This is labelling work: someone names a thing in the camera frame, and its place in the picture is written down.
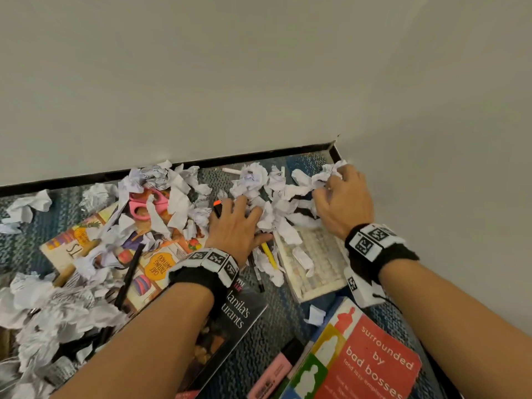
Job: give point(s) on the person's left hand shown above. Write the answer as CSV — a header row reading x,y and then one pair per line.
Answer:
x,y
232,236

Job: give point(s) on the person's right hand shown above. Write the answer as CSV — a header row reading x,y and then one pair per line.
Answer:
x,y
347,207

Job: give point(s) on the person's left thumb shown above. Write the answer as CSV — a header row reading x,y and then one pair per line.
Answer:
x,y
262,238

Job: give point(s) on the person's left little finger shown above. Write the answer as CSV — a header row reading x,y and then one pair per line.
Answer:
x,y
212,222

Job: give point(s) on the person's left middle finger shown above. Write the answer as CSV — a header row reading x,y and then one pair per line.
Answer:
x,y
242,205

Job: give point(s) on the person's right thumb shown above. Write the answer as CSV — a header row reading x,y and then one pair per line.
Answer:
x,y
321,201

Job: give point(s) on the white paper ball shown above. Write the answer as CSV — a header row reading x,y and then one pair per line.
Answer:
x,y
328,174

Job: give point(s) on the person's right forearm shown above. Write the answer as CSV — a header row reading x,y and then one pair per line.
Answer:
x,y
457,328

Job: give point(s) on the person's left forearm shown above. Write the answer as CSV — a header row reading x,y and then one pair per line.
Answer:
x,y
141,349

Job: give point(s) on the black orange highlighter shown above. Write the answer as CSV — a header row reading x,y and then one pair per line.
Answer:
x,y
217,207

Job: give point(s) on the yellow pen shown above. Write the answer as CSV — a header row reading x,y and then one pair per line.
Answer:
x,y
269,255

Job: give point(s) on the white chalk stick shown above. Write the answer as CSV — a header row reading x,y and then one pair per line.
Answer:
x,y
231,171

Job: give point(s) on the thin black pen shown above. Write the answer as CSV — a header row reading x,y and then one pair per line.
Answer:
x,y
257,278

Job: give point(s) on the black left wristband with markers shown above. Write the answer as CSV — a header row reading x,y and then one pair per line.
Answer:
x,y
203,270

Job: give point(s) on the black wristband with markers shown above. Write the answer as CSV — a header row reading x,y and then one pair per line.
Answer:
x,y
203,270
374,245

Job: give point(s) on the white keyboard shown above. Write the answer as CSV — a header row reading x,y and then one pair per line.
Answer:
x,y
320,261

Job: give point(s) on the colourful illustrated magazine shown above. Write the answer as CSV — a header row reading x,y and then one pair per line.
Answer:
x,y
162,268

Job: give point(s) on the black right wristband with markers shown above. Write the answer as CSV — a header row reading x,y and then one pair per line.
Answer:
x,y
374,245

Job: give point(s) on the black baseboard strip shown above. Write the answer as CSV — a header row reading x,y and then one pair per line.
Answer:
x,y
166,170

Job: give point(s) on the pink scissors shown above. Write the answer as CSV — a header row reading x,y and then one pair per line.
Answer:
x,y
141,205

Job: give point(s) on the black glossy book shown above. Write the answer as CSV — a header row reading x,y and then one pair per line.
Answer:
x,y
232,324

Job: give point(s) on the long black pen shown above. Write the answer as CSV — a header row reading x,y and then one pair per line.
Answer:
x,y
129,278

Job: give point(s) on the pink highlighter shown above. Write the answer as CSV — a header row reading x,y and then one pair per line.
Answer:
x,y
274,373

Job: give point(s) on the red paperback book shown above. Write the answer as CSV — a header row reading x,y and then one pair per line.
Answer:
x,y
365,357

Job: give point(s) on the pile of crumpled paper scraps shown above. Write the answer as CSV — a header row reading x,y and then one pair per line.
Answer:
x,y
62,311

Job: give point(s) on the black marker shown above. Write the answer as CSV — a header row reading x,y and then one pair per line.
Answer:
x,y
79,346

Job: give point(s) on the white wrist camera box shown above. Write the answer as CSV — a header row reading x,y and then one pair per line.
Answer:
x,y
363,288

